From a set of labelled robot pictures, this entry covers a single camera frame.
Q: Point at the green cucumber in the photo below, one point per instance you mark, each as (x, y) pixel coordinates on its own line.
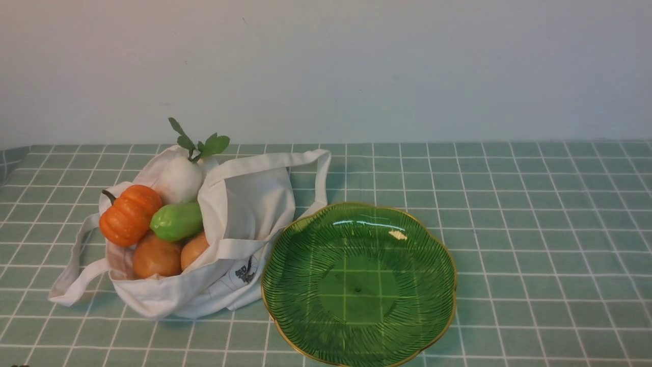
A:
(176, 222)

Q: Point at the white cloth tote bag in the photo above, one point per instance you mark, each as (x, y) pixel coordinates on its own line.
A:
(245, 204)

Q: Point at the green glass plate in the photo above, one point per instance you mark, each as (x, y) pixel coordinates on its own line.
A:
(360, 285)

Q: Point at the white radish with leaves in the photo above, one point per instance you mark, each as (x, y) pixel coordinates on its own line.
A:
(181, 178)

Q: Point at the brown potato right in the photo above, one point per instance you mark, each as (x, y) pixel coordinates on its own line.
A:
(193, 249)

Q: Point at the brown potato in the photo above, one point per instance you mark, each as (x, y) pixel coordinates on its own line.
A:
(193, 249)
(156, 256)

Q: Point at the brown potato left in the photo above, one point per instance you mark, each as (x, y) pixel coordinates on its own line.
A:
(156, 256)

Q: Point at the orange mini pumpkin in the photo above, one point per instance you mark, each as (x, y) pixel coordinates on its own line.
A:
(128, 218)

